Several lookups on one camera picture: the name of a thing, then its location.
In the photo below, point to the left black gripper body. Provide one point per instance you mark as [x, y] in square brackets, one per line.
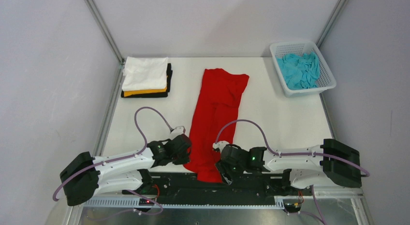
[180, 158]

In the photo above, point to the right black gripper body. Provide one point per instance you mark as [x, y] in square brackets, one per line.
[234, 172]

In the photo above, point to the red t shirt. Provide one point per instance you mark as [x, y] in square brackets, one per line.
[218, 104]

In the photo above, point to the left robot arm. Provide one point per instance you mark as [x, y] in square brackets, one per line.
[87, 176]

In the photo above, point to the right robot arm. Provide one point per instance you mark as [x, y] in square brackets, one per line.
[328, 164]

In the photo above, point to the left controller board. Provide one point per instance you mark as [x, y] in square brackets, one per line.
[146, 202]

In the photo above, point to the controller board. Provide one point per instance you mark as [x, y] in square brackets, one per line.
[292, 208]
[146, 202]

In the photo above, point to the right controller board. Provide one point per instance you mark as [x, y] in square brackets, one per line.
[292, 208]

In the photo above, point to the yellow folded t shirt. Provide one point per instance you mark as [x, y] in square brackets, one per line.
[145, 92]

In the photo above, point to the white folded t shirt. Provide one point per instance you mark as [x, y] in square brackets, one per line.
[145, 74]

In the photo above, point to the blue t shirt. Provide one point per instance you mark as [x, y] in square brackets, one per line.
[300, 72]

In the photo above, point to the white plastic basket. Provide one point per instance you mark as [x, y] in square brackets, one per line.
[326, 80]

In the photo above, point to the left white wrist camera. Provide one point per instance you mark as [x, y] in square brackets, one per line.
[177, 131]

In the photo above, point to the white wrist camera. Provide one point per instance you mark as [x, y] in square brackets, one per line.
[177, 131]
[219, 146]

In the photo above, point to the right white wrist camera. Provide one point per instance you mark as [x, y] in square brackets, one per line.
[219, 146]

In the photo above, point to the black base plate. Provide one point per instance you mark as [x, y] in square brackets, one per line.
[245, 190]

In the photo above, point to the aluminium frame rail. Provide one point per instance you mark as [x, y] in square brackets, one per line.
[335, 205]

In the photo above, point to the left corner aluminium post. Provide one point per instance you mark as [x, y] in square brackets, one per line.
[98, 17]

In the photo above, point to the corner aluminium post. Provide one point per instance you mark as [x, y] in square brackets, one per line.
[98, 17]
[335, 14]

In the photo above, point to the right corner aluminium post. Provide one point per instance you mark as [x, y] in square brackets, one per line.
[335, 14]

